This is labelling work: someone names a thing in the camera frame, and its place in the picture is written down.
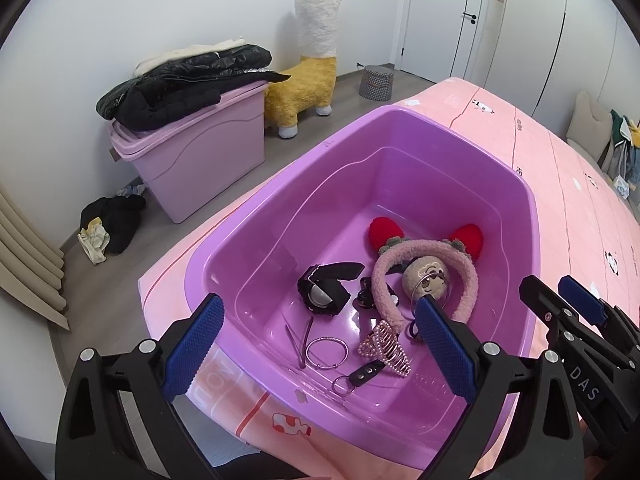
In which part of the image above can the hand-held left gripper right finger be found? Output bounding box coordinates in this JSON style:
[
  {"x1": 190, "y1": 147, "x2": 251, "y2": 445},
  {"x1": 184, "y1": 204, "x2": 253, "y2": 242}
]
[{"x1": 415, "y1": 294, "x2": 583, "y2": 480}]

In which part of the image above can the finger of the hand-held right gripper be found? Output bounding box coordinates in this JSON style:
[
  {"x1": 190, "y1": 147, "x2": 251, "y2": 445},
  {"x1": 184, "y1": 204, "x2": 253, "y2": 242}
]
[
  {"x1": 518, "y1": 275, "x2": 576, "y2": 341},
  {"x1": 557, "y1": 275, "x2": 608, "y2": 326}
]

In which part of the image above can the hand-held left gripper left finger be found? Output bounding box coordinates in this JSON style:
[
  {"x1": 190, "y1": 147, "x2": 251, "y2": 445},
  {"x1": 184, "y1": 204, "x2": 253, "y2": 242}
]
[{"x1": 55, "y1": 292, "x2": 226, "y2": 480}]

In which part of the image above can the pink fuzzy strawberry headband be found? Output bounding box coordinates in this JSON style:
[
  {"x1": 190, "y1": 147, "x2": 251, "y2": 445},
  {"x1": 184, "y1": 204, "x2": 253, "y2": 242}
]
[{"x1": 368, "y1": 216, "x2": 485, "y2": 333}]

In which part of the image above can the large plain silver bangle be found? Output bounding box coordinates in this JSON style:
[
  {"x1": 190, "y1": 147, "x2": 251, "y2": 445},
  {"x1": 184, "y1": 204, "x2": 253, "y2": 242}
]
[{"x1": 412, "y1": 270, "x2": 452, "y2": 311}]

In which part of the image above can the pearl hair claw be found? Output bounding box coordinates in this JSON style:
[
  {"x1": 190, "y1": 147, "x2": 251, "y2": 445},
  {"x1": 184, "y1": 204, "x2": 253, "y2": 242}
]
[{"x1": 357, "y1": 320, "x2": 412, "y2": 377}]

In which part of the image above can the round plush bear charm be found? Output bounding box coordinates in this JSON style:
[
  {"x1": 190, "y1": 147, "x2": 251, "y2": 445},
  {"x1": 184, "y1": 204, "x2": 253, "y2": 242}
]
[{"x1": 402, "y1": 255, "x2": 453, "y2": 306}]

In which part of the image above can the black strap keychain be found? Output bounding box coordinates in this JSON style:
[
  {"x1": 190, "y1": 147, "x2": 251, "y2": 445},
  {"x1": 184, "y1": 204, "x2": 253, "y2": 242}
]
[{"x1": 331, "y1": 361, "x2": 386, "y2": 396}]

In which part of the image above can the dark knotted hair tie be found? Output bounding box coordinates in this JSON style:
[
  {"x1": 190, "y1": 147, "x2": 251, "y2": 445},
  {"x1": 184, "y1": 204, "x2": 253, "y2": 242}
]
[{"x1": 351, "y1": 276, "x2": 376, "y2": 311}]

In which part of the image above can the brown V-shaped hair clip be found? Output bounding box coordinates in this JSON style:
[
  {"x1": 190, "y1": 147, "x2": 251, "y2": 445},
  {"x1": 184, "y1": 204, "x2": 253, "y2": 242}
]
[{"x1": 285, "y1": 316, "x2": 315, "y2": 369}]

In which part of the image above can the thin silver beaded bangle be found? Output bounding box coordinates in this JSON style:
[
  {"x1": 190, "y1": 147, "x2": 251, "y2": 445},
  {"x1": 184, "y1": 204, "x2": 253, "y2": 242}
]
[{"x1": 306, "y1": 337, "x2": 348, "y2": 369}]

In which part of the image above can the black wrist watch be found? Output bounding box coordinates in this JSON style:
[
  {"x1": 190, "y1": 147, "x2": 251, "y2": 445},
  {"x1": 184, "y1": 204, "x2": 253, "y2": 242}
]
[{"x1": 297, "y1": 261, "x2": 366, "y2": 317}]

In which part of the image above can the purple plastic bin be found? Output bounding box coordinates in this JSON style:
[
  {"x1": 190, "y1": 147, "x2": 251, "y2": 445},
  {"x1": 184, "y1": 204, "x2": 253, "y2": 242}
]
[{"x1": 184, "y1": 105, "x2": 540, "y2": 456}]

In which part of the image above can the pink printed bed sheet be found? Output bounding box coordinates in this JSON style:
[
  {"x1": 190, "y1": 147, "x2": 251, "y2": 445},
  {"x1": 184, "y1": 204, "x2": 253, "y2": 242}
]
[{"x1": 137, "y1": 77, "x2": 640, "y2": 480}]

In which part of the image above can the dark clothes heap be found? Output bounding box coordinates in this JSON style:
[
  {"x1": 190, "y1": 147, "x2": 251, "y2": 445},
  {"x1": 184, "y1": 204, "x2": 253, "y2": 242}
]
[{"x1": 80, "y1": 195, "x2": 147, "y2": 255}]

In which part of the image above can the pale yellow crumpled cloth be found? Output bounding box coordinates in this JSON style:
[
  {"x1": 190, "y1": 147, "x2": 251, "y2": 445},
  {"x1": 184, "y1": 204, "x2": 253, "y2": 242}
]
[{"x1": 78, "y1": 216, "x2": 110, "y2": 266}]

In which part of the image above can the pile of clothes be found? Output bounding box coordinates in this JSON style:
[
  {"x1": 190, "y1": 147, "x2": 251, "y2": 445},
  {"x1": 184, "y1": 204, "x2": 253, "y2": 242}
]
[{"x1": 605, "y1": 110, "x2": 640, "y2": 183}]

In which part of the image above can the beige chair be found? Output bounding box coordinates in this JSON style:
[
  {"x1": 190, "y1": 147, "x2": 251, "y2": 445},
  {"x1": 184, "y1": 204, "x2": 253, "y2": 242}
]
[{"x1": 566, "y1": 91, "x2": 616, "y2": 171}]

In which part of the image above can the pink lidded storage box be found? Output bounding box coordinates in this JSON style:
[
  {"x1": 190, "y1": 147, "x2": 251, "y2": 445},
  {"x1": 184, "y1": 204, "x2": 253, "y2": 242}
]
[{"x1": 107, "y1": 82, "x2": 271, "y2": 225}]

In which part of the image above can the beige ribbed panel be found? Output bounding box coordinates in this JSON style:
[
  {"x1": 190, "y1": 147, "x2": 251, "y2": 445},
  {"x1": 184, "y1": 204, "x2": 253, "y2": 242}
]
[{"x1": 0, "y1": 180, "x2": 71, "y2": 332}]

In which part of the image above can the black puffer jacket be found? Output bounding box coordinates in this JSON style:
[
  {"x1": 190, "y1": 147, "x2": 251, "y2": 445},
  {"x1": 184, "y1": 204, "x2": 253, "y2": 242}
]
[{"x1": 96, "y1": 44, "x2": 292, "y2": 131}]

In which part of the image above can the houndstooth round basket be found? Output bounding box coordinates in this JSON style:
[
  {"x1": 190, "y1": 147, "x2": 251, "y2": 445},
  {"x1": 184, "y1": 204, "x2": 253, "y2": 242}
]
[{"x1": 358, "y1": 65, "x2": 396, "y2": 102}]

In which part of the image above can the alpaca plush toy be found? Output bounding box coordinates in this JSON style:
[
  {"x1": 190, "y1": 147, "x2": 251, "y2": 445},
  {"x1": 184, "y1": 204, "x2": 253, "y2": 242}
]
[{"x1": 263, "y1": 0, "x2": 342, "y2": 140}]

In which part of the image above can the white folded garment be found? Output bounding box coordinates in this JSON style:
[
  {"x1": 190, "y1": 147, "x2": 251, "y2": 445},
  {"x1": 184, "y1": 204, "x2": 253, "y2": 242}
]
[{"x1": 132, "y1": 37, "x2": 248, "y2": 78}]

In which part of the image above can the white room door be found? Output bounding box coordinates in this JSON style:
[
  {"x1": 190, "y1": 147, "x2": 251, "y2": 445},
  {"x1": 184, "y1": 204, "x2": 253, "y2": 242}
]
[{"x1": 400, "y1": 0, "x2": 493, "y2": 81}]

